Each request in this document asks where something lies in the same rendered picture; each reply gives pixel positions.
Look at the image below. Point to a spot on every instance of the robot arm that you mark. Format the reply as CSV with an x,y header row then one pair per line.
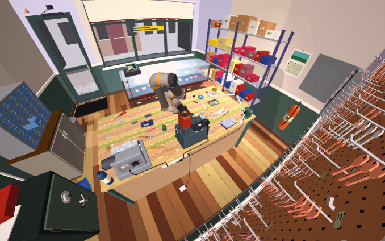
x,y
165,87

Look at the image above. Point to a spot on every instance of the orange fire extinguisher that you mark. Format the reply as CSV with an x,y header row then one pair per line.
x,y
288,117

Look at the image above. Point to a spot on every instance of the blue compartment tray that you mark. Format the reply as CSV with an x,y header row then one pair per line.
x,y
228,123

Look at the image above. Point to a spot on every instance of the grey bench machine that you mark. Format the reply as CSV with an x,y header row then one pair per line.
x,y
130,162

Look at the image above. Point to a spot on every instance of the grey wall board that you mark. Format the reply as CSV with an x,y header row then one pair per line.
x,y
328,78

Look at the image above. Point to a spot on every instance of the blue key cabinet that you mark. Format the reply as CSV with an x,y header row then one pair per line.
x,y
15,117

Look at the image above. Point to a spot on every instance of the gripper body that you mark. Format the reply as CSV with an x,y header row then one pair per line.
x,y
183,110

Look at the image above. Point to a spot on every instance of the dark green shop window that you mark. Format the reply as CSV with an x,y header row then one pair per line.
x,y
142,40

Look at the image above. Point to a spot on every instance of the glass display counter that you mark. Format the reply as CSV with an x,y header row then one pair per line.
x,y
192,72

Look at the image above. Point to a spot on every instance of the dark green glass door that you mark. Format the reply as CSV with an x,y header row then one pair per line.
x,y
65,57

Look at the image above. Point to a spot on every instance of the black cash register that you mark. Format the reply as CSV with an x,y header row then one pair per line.
x,y
132,68

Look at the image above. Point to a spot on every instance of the brown pegboard with keys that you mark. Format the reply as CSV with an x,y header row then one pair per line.
x,y
346,187

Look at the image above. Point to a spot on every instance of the blue flat box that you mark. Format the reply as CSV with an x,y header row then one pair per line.
x,y
84,184

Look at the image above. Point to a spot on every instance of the orange-red machine carriage block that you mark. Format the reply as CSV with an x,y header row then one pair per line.
x,y
184,121

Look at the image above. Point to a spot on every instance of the wall calendar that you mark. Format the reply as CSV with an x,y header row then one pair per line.
x,y
298,63

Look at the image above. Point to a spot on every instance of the grey drawer cabinet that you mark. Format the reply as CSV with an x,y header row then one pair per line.
x,y
63,147

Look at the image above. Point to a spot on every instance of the dark green safe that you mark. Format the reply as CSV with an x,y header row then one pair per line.
x,y
62,207

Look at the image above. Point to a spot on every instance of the black door closer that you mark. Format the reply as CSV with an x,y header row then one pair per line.
x,y
50,10

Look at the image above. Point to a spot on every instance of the white card pack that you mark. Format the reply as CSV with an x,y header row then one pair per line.
x,y
222,112

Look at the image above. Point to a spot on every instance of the white plug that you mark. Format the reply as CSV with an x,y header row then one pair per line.
x,y
182,188

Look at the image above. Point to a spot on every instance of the cream window awning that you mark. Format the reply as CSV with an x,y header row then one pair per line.
x,y
139,10

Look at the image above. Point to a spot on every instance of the white power strip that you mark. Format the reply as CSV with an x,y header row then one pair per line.
x,y
175,162

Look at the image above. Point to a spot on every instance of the blue metal shelf unit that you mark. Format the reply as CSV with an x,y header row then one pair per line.
x,y
242,60

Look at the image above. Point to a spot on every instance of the small green bottle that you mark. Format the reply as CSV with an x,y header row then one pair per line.
x,y
164,128

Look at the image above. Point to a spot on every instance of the dark slate key machine body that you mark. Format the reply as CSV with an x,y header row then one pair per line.
x,y
189,138

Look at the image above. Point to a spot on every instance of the wooden workbench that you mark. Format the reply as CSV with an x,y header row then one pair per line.
x,y
152,185

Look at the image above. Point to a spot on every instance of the blue and white bottle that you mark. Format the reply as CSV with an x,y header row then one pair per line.
x,y
105,177

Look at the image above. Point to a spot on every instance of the white desk lamp green clamp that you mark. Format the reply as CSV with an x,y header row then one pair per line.
x,y
247,113

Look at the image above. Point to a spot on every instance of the black machine motor housing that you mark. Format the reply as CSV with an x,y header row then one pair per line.
x,y
201,125

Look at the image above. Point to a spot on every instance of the red screwdriver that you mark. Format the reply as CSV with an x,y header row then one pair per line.
x,y
121,114

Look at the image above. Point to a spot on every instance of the dark blue box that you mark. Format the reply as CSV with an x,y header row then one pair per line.
x,y
147,123

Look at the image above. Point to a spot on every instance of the black door mat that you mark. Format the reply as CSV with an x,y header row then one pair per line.
x,y
90,107

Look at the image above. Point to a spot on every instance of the black parts tray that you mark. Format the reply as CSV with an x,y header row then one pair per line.
x,y
213,102

